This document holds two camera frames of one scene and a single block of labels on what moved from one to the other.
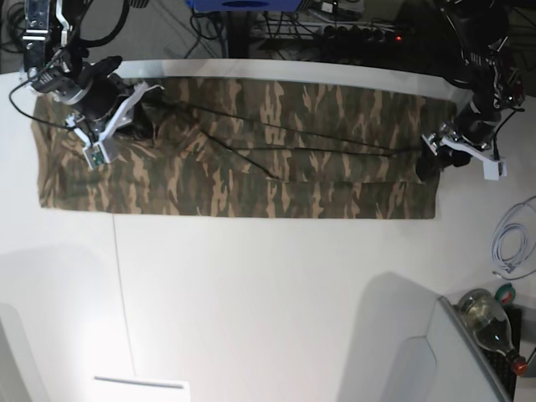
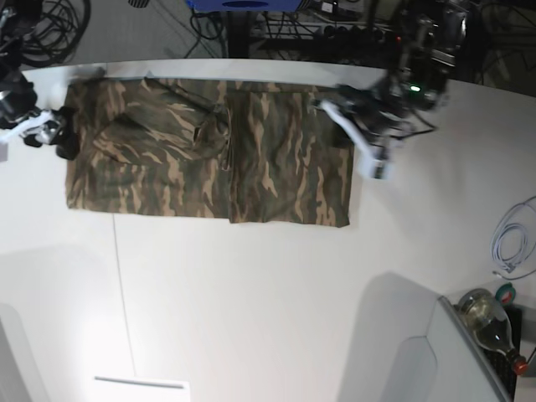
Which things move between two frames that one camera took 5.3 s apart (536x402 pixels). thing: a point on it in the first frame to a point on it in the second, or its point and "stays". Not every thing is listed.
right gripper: [476, 122] to [383, 114]
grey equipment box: [465, 371] stays
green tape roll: [505, 294] stays
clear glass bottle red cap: [491, 326] stays
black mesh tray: [499, 362] stays
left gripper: [105, 90] to [18, 104]
